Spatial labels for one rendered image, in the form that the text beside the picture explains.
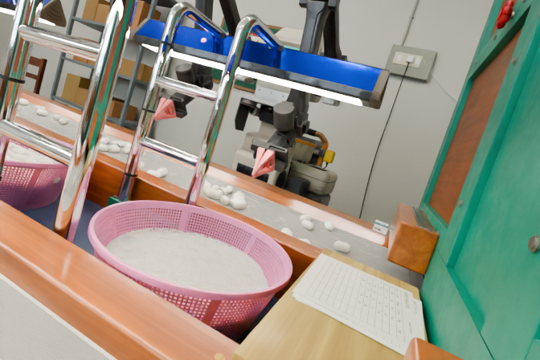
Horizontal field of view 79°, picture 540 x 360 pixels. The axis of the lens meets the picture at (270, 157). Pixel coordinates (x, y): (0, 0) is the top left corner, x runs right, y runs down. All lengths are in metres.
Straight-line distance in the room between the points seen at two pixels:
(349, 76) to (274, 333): 0.49
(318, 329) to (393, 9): 2.83
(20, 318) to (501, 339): 0.35
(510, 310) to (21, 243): 0.40
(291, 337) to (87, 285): 0.18
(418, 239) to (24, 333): 0.50
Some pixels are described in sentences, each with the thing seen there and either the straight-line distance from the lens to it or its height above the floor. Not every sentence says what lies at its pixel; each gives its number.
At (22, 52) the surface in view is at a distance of 0.51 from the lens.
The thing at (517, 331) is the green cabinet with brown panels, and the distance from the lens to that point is 0.26.
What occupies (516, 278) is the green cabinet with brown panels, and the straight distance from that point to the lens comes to 0.28.
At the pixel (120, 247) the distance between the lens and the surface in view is 0.48.
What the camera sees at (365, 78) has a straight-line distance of 0.66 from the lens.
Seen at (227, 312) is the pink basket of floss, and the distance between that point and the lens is 0.38.
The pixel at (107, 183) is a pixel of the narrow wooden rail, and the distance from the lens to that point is 0.76.
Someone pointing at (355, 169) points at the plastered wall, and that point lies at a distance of 2.76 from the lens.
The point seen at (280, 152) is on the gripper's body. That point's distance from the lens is 0.85.
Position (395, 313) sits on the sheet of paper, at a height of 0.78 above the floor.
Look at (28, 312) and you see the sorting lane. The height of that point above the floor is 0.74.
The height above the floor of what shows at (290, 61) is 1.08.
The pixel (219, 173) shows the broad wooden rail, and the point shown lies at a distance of 1.02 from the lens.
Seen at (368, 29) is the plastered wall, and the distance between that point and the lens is 2.99.
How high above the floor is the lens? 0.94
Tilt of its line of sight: 5 degrees down
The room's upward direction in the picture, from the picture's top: 18 degrees clockwise
